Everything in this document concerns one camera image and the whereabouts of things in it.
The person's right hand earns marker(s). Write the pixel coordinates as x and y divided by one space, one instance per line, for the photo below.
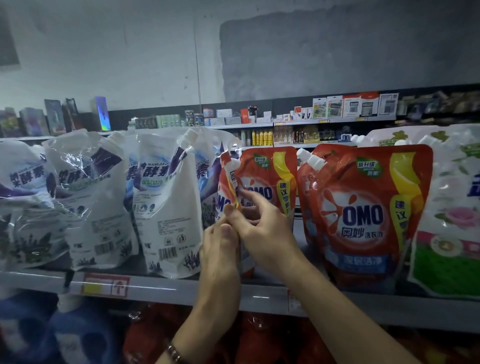
270 240

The person's left hand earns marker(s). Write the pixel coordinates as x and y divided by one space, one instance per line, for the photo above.
221 277

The white lavender detergent pouches group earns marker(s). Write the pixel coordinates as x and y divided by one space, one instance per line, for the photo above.
165 217

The grey metal shelf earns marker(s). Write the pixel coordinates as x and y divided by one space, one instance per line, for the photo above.
360 304

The person's right forearm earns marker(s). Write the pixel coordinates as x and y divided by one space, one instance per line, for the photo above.
352 322

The row of red detergent bottles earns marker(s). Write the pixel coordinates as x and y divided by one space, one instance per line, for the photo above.
262 341

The dark background shelf unit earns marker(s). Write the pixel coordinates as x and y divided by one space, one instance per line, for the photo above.
180 111

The red-framed price tag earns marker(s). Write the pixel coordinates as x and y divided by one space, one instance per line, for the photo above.
105 285
294 301

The row of small bottles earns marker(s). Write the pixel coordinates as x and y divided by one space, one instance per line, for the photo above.
262 138

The row of small toiletry boxes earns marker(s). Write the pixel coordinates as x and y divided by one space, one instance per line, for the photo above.
352 106

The row of boxed goods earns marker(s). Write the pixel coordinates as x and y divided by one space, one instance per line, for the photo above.
56 116

